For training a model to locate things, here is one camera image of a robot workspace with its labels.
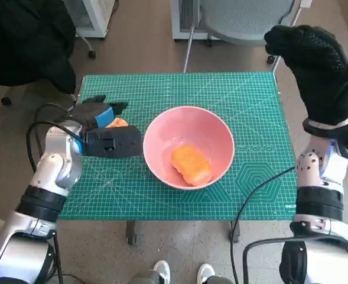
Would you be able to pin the black table leg caster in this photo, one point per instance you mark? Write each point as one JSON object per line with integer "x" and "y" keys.
{"x": 130, "y": 233}
{"x": 235, "y": 232}

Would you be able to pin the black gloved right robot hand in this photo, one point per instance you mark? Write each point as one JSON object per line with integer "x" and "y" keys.
{"x": 321, "y": 77}

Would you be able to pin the black jacket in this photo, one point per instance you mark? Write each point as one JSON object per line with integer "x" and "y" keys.
{"x": 20, "y": 41}

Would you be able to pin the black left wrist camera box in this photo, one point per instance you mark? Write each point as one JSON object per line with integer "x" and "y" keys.
{"x": 117, "y": 142}

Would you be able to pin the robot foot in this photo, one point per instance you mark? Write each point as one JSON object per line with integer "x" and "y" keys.
{"x": 206, "y": 272}
{"x": 162, "y": 270}

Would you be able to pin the white air purifier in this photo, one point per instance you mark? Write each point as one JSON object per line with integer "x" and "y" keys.
{"x": 91, "y": 17}
{"x": 179, "y": 17}

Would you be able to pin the pink bowl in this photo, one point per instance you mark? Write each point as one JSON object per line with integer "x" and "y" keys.
{"x": 191, "y": 124}

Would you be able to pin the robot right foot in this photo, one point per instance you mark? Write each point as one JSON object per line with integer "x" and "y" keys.
{"x": 206, "y": 272}

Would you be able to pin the long toy bread loaf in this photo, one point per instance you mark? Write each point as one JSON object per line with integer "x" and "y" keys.
{"x": 191, "y": 164}

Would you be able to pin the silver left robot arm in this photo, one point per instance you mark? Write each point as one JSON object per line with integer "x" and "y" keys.
{"x": 55, "y": 168}

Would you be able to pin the chair legs with casters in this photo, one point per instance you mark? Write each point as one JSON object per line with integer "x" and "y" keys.
{"x": 91, "y": 54}

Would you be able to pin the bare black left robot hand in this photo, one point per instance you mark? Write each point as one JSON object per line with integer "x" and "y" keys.
{"x": 91, "y": 112}

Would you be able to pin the grey mesh office chair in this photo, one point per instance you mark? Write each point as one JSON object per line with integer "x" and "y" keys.
{"x": 241, "y": 17}

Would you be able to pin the round toy bread bun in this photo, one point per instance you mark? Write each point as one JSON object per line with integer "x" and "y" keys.
{"x": 119, "y": 122}

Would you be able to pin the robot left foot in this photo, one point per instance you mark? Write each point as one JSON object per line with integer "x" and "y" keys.
{"x": 162, "y": 270}

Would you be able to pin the green cutting mat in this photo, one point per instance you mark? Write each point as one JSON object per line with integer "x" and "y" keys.
{"x": 176, "y": 88}

